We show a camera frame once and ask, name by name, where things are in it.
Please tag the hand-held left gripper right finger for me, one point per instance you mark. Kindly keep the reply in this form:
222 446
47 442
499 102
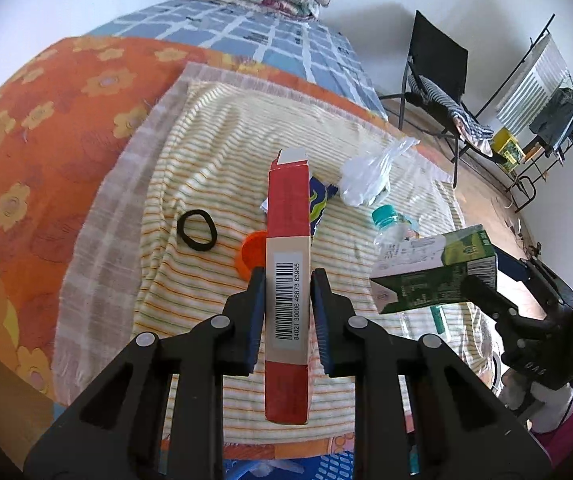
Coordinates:
320 312

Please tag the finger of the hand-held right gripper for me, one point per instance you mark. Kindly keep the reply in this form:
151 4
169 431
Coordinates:
496 305
514 266

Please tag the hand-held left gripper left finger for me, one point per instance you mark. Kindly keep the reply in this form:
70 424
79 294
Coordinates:
255 312

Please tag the orange round cap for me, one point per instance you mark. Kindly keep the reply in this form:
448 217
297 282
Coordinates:
251 255

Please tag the green cardboard carton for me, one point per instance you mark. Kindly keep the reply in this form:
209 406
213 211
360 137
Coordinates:
431 280

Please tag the red cardboard carton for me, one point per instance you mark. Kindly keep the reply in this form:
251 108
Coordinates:
289 220

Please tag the clear plastic bottle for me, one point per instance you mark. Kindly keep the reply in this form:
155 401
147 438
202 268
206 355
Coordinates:
391 240

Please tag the blue green snack wrapper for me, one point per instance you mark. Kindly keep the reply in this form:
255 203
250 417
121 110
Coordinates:
319 205

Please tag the clear plastic bag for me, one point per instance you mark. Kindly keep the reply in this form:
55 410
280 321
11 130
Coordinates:
366 180

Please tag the blue plastic basket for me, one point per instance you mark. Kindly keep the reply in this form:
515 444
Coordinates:
326 467

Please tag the black drying rack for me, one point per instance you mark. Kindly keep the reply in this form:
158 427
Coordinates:
521 180

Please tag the pink cloth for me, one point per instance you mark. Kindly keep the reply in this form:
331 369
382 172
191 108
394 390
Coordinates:
566 430

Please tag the yellow plastic crate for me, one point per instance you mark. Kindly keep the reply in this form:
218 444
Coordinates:
506 147

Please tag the striped cloth on chair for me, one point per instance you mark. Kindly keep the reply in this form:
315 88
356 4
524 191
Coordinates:
461 120

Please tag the dark hanging garment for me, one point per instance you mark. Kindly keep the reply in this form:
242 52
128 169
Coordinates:
556 115

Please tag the striped cream towel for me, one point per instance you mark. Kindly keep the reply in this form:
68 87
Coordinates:
206 160

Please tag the white striped hanging cloth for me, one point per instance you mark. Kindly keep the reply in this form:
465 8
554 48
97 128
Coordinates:
531 85

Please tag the black folding chair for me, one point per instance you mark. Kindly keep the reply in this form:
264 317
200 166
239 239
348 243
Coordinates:
436 50

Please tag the orange floral blanket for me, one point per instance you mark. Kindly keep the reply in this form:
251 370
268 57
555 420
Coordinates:
41 135

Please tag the blue checked bedsheet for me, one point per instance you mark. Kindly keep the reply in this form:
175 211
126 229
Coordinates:
266 30

